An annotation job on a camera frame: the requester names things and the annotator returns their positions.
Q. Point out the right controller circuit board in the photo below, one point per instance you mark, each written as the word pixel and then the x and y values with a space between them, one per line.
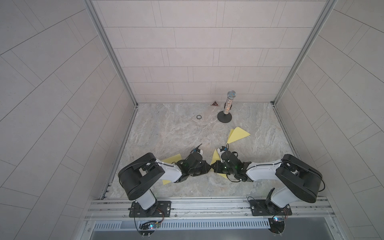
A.
pixel 277 225

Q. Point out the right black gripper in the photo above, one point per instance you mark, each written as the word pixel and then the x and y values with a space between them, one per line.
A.
pixel 216 169

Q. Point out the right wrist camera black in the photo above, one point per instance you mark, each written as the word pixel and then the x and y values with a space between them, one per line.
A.
pixel 222 150

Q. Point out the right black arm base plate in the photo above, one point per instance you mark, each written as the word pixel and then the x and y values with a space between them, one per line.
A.
pixel 261 207

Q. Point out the colourful tube on black stand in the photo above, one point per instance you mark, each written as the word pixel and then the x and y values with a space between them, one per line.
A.
pixel 225 115

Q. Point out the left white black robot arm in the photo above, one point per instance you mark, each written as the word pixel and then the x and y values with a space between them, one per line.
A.
pixel 138 177

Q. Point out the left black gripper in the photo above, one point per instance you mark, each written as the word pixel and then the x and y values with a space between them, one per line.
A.
pixel 204 165

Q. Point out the left controller circuit board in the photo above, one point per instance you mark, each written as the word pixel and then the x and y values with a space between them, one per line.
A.
pixel 148 228

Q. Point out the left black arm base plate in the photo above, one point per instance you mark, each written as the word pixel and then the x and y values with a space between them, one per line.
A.
pixel 158 210

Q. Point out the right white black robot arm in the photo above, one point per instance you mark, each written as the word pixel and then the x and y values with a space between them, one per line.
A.
pixel 301 181

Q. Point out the controller circuit board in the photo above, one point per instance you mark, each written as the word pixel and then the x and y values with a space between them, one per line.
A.
pixel 148 228
pixel 277 225

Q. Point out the aluminium mounting rail frame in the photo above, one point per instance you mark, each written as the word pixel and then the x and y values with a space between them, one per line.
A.
pixel 205 208

